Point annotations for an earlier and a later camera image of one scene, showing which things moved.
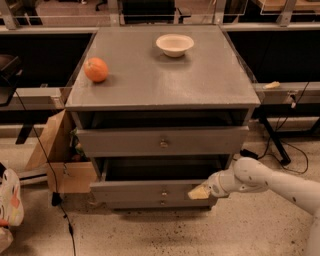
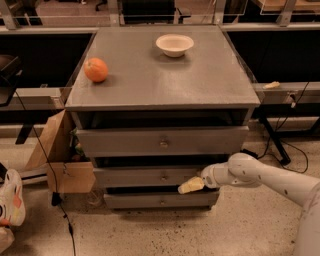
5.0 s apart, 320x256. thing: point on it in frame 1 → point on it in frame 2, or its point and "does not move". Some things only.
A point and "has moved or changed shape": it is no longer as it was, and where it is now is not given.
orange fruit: (96, 69) does not move
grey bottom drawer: (155, 201) does not move
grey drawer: (154, 177) has moved or changed shape
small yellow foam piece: (274, 84) does not move
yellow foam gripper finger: (199, 192) → (193, 184)
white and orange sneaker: (11, 207) does not move
